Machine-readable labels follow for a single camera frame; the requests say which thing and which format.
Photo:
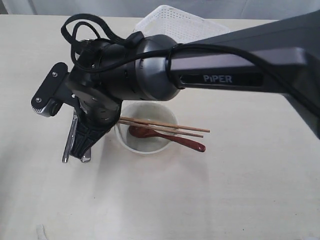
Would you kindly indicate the pale green ceramic bowl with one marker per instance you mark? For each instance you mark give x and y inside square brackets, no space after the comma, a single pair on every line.
[144,110]

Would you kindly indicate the white curtain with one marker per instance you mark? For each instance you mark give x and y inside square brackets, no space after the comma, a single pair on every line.
[209,9]

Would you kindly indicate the stainless steel cup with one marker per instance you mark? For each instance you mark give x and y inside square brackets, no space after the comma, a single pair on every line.
[89,42]

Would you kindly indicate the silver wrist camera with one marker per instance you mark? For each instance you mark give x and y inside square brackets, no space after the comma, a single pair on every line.
[53,92]

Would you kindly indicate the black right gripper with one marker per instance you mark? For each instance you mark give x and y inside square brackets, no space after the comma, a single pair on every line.
[99,100]

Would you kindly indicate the silver metal fork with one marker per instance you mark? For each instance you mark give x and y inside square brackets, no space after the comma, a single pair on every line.
[87,156]

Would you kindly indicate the silver metal knife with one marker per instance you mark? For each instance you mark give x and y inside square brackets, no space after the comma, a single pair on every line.
[70,138]

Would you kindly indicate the wooden chopstick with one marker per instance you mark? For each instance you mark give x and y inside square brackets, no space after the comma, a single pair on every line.
[160,129]
[163,124]

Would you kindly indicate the white plastic perforated basket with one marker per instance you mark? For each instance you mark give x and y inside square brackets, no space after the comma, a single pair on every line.
[181,26]

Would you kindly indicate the dark red wooden spoon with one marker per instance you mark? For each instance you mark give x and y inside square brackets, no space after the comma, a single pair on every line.
[142,133]

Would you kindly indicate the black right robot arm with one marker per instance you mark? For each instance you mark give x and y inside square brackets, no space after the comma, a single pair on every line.
[279,57]

